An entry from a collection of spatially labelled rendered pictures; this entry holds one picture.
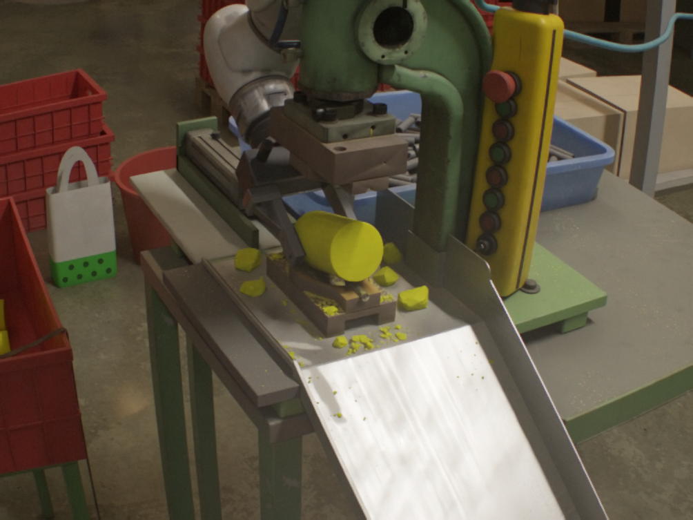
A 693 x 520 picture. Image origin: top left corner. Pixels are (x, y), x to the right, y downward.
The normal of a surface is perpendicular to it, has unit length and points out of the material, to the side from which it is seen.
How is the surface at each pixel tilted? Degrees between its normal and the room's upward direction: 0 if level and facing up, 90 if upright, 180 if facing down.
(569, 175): 100
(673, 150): 90
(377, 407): 30
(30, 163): 90
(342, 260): 74
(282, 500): 90
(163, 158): 81
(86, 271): 90
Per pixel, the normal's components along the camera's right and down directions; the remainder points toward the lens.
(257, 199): 0.30, -0.50
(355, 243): 0.47, 0.16
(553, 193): 0.45, 0.57
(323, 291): -0.46, 0.39
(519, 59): -0.61, 0.25
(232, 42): -0.64, -0.02
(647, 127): -0.88, 0.18
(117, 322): 0.04, -0.89
